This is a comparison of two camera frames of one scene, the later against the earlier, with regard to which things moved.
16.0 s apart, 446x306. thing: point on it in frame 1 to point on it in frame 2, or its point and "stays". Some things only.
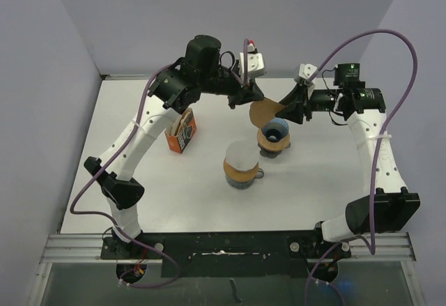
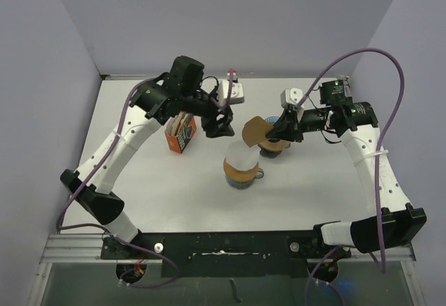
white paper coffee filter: [242, 155] stays
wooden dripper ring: [279, 145] stays
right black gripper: [295, 102] to [286, 127]
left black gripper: [243, 95] to [221, 125]
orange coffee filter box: [178, 132] stays
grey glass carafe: [244, 185] stays
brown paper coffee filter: [263, 111] to [255, 130]
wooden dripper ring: [240, 175] stays
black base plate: [233, 254] stays
